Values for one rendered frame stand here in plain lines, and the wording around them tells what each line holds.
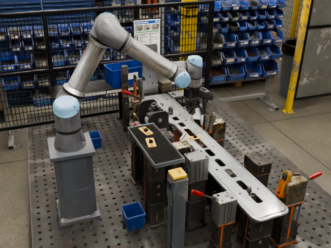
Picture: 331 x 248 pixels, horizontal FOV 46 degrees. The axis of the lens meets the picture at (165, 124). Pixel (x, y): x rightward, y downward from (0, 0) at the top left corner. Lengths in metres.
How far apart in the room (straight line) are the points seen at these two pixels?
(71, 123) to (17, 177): 2.04
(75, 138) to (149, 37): 1.33
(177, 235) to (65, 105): 0.76
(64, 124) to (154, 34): 1.37
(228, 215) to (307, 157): 2.56
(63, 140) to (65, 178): 0.19
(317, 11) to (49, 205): 3.66
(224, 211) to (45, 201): 1.05
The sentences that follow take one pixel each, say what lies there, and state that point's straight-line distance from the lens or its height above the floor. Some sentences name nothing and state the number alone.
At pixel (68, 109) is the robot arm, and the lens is 1.78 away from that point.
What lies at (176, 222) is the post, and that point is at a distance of 1.69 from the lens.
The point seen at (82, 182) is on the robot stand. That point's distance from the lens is 1.94.
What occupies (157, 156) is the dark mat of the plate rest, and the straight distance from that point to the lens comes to 1.67.
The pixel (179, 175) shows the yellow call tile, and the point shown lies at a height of 1.16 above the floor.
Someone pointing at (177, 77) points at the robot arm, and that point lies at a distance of 1.78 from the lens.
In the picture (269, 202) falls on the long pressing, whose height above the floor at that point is 1.00.
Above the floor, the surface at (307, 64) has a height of 0.60.
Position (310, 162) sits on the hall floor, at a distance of 4.07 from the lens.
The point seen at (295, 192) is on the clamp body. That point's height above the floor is 1.01.
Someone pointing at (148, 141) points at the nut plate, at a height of 1.17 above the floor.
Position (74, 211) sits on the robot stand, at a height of 0.77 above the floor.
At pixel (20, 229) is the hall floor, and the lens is 3.21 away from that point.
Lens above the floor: 2.04
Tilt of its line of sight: 27 degrees down
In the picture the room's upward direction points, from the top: 1 degrees clockwise
